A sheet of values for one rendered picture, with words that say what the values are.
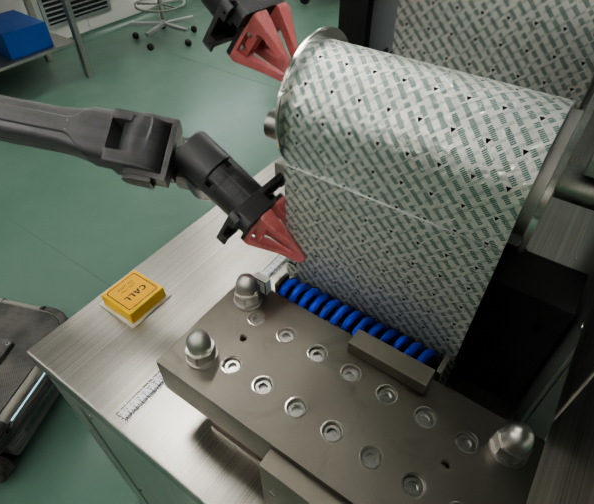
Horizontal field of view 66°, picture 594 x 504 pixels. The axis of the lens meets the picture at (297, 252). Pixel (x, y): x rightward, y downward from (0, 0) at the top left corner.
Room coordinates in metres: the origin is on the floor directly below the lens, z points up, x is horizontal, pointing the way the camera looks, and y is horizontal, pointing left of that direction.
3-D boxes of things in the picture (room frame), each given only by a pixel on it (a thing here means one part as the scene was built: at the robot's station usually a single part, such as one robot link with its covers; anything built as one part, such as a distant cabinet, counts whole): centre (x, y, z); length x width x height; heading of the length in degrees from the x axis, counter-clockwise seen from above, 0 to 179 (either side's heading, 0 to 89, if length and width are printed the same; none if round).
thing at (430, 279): (0.35, -0.08, 1.11); 0.23 x 0.01 x 0.18; 55
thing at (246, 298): (0.37, 0.06, 1.05); 0.04 x 0.04 x 0.04
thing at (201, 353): (0.29, 0.11, 1.05); 0.04 x 0.04 x 0.04
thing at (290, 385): (0.24, -0.05, 1.00); 0.40 x 0.16 x 0.06; 55
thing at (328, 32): (0.47, -0.02, 1.25); 0.15 x 0.01 x 0.15; 145
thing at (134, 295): (0.48, 0.26, 0.91); 0.07 x 0.07 x 0.02; 55
